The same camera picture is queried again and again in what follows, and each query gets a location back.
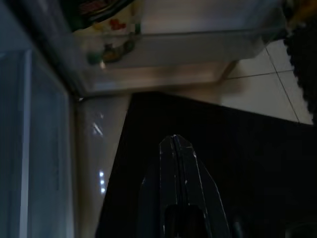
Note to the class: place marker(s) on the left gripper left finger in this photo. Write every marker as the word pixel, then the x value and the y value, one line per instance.
pixel 161 203

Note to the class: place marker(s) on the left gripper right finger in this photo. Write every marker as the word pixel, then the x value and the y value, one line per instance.
pixel 195 208

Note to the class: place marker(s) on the silver fridge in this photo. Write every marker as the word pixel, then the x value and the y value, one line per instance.
pixel 29 136

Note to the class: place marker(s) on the fridge door with white shelves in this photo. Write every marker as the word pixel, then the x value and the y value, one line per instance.
pixel 185 49

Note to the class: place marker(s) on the black floor mat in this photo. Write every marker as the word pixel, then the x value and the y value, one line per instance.
pixel 247 148

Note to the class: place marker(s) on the black foam puzzle mat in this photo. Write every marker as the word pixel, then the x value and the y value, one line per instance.
pixel 305 62

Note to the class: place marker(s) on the green and white packet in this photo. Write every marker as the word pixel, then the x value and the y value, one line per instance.
pixel 99 15

